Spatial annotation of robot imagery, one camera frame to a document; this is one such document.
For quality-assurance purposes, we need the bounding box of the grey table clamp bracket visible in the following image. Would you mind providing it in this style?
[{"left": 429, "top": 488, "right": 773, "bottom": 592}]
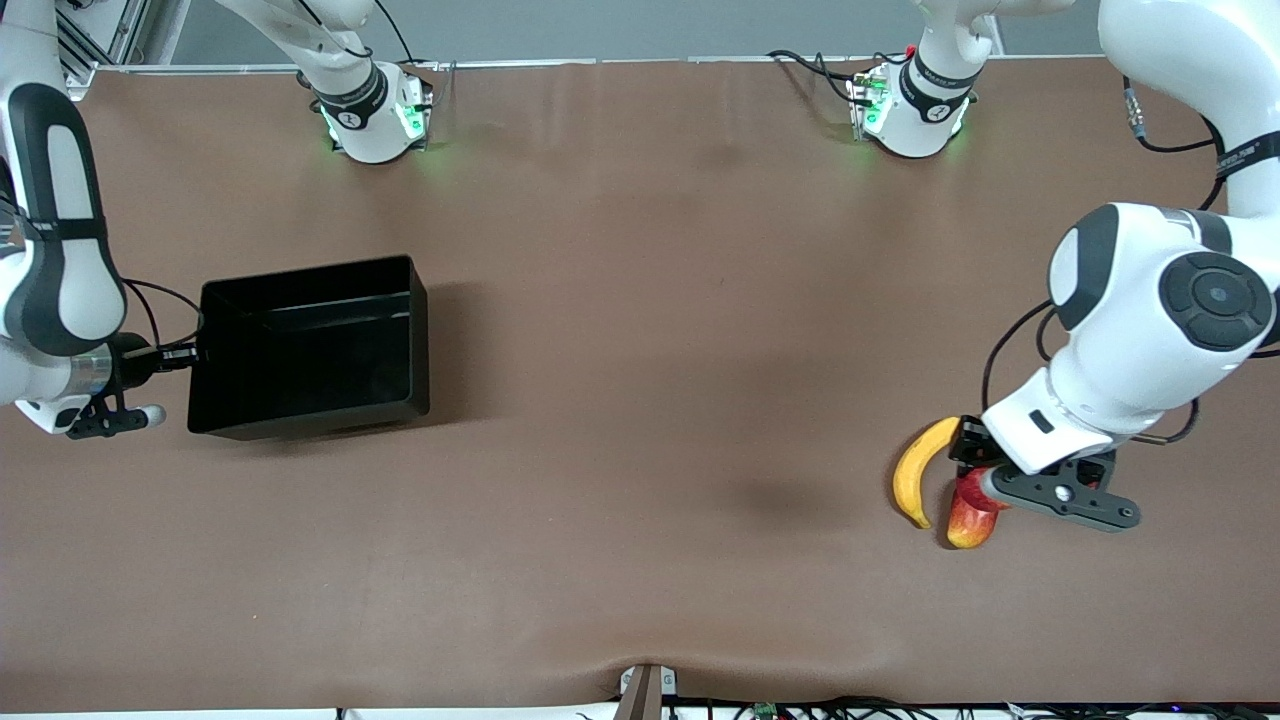
[{"left": 617, "top": 664, "right": 679, "bottom": 720}]

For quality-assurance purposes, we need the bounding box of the aluminium frame profile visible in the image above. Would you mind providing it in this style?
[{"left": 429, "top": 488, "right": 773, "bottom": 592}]
[{"left": 55, "top": 0, "right": 191, "bottom": 73}]

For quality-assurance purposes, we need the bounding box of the yellow banana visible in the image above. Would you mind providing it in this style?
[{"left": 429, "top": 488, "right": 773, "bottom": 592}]
[{"left": 893, "top": 416, "right": 963, "bottom": 530}]

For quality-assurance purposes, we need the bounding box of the red yellow mango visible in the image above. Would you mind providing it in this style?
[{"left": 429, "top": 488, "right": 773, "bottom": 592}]
[{"left": 946, "top": 500, "right": 1003, "bottom": 550}]

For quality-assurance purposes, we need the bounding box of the black arm base cable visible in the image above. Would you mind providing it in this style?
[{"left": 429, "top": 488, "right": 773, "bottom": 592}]
[
  {"left": 372, "top": 0, "right": 441, "bottom": 71},
  {"left": 766, "top": 48, "right": 863, "bottom": 103}
]

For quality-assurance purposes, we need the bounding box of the black plastic box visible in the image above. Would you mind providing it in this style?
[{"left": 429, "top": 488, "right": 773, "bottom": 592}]
[{"left": 187, "top": 254, "right": 432, "bottom": 442}]

